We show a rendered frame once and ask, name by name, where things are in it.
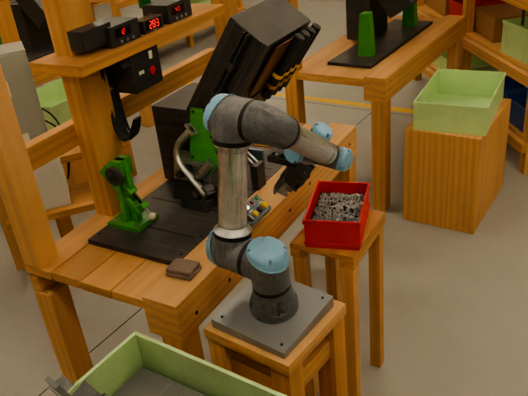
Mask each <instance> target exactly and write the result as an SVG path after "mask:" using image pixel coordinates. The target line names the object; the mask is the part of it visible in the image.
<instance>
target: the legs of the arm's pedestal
mask: <svg viewBox="0 0 528 396"><path fill-rule="evenodd" d="M208 344H209V348H210V353H211V361H212V364H213V365H217V366H218V367H221V368H223V369H226V370H228V371H230V372H233V373H236V374H237V375H239V376H243V377H244V378H247V379H249V380H252V381H254V382H256V383H259V384H261V385H263V386H265V387H268V388H270V389H272V390H275V391H277V392H280V393H282V394H285V395H287V396H306V395H305V386H306V385H307V384H308V383H309V382H310V381H311V379H312V378H313V377H314V376H315V375H316V373H317V372H318V375H319V386H320V396H347V360H346V340H345V322H344V316H343V318H342V319H341V320H340V321H339V322H338V323H337V324H336V326H335V327H334V328H333V329H332V330H331V331H330V332H329V333H328V334H327V335H326V336H325V337H324V338H323V340H322V341H321V342H320V343H319V344H318V345H317V347H316V348H315V349H314V350H313V351H312V352H311V353H310V355H309V356H308V357H307V358H306V359H305V360H304V361H303V363H302V364H301V365H300V366H299V367H298V368H297V369H296V370H295V371H294V372H293V373H292V374H291V375H290V376H286V375H285V374H283V373H280V372H278V371H276V370H274V369H272V368H269V367H267V366H265V365H263V364H261V363H258V362H257V361H254V360H252V359H250V358H248V357H245V356H244V355H242V354H239V353H237V352H235V351H233V350H230V349H229V348H226V347H224V346H222V345H220V344H218V343H215V342H213V341H211V340H209V339H208Z"/></svg>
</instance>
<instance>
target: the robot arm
mask: <svg viewBox="0 0 528 396"><path fill-rule="evenodd" d="M203 125H204V127H205V128H206V130H207V131H208V132H209V133H212V144H213V145H214V146H215V147H216V148H217V149H218V224H216V225H215V226H214V229H213V230H212V231H211V232H210V233H209V235H208V240H206V246H205V250H206V254H207V257H208V259H209V260H210V261H211V262H212V263H213V264H215V265H216V266H218V267H220V268H222V269H226V270H229V271H231V272H233V273H236V274H239V275H241V276H242V277H246V278H248V279H250V280H251V284H252V293H251V298H250V301H249V306H250V311H251V315H252V316H253V318H254V319H256V320H257V321H260V322H262V323H265V324H280V323H282V322H285V321H288V320H289V319H291V318H292V317H294V316H295V314H296V313H297V311H298V309H299V299H298V296H297V294H296V293H295V291H294V289H293V287H292V285H291V279H290V271H289V257H288V253H287V249H286V247H285V246H284V244H283V243H282V242H281V241H280V240H278V239H277V238H274V237H271V236H266V237H262V236H260V237H256V238H255V239H253V238H252V228H251V226H250V225H249V224H248V223H247V210H248V148H250V147H251V146H252V145H253V143H254V144H260V145H268V146H273V147H276V148H278V149H283V150H284V153H280V152H271V153H270V154H269V155H268V156H267V161H268V162H271V163H277V164H280V165H285V166H286V168H285V169H284V171H283V172H282V174H281V175H280V178H279V179H278V181H277V183H276V184H275V186H274V188H273V194H274V195H275V194H276V193H280V194H281V195H282V196H288V192H290V193H291V192H292V191H293V190H294V191H295V192H296V191H297V190H298V188H301V187H302V186H303V185H304V184H305V182H306V181H307V179H308V178H309V177H310V173H311V172H312V171H313V169H314V168H315V167H316V165H315V164H317V165H320V166H323V167H328V168H331V169H334V170H336V171H347V170H348V169H349V168H350V166H351V164H352V162H353V153H352V151H351V150H350V149H348V148H345V147H341V146H338V145H335V144H333V143H331V142H330V139H331V138H332V135H333V132H332V128H331V127H330V126H329V125H327V124H326V123H323V122H317V123H315V124H314V125H313V126H312V127H311V129H310V130H308V129H306V128H305V127H303V126H301V125H300V124H299V122H298V120H297V119H296V118H294V117H293V116H291V115H289V114H288V113H286V112H284V111H282V110H280V109H279V108H277V107H275V106H273V105H271V104H269V103H267V102H265V101H259V100H255V99H251V98H247V97H240V96H237V95H235V94H227V93H220V94H218V95H216V96H214V97H213V98H212V99H211V100H210V102H209V104H207V107H206V108H205V110H204V114H203Z"/></svg>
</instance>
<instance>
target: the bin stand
mask: <svg viewBox="0 0 528 396"><path fill-rule="evenodd" d="M384 226H385V212H381V211H373V210H369V213H368V219H367V222H366V227H365V233H364V236H363V241H362V244H361V250H360V251H354V250H341V249H329V248H316V247H306V245H305V244H304V240H305V232H304V228H303V229H302V230H301V231H300V232H299V233H298V235H297V236H296V237H295V238H294V239H293V240H292V242H291V243H290V250H291V256H293V264H294V274H295V281H296V282H299V283H300V284H304V285H306V286H309V287H311V288H312V284H311V272H310V253H313V254H317V255H323V256H325V269H326V283H327V294H329V295H332V296H333V299H334V300H337V301H340V302H342V297H343V303H346V314H345V315H344V322H345V340H346V377H347V396H361V354H360V325H359V296H358V263H359V262H360V261H361V259H362V258H363V256H364V255H365V253H366V252H367V250H368V275H369V320H370V365H373V366H376V367H378V368H381V366H382V364H383V362H384V321H383V227H384ZM340 259H341V260H344V261H343V262H344V263H343V265H342V266H341V278H340ZM341 279H342V296H341ZM318 391H319V381H318V372H317V373H316V375H315V376H314V377H313V378H312V379H311V381H310V382H309V383H308V384H307V385H306V386H305V394H308V395H310V396H316V394H317V392H318Z"/></svg>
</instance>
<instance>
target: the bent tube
mask: <svg viewBox="0 0 528 396"><path fill-rule="evenodd" d="M184 126H185V128H186V130H185V131H184V132H183V133H182V134H181V136H180V137H179V138H178V139H177V141H176V142H175V144H174V161H175V163H176V165H177V167H178V169H179V170H180V171H181V172H182V173H183V174H184V175H185V177H186V178H187V179H188V180H189V182H190V183H191V184H192V185H193V186H194V188H195V189H196V190H197V191H198V193H199V194H200V195H201V196H202V197H204V195H205V194H206V193H205V192H204V191H203V190H202V189H201V187H202V186H203V185H202V184H201V183H200V182H199V181H196V180H195V179H194V178H195V176H194V174H193V173H192V172H191V171H190V170H189V168H188V167H187V166H186V165H185V164H184V162H183V160H182V155H181V150H182V146H183V144H184V143H185V142H186V141H187V140H188V138H189V137H190V136H191V135H192V136H195V135H198V134H199V133H198V132H197V130H196V129H195V127H194V126H193V125H192V124H191V123H186V124H185V125H184Z"/></svg>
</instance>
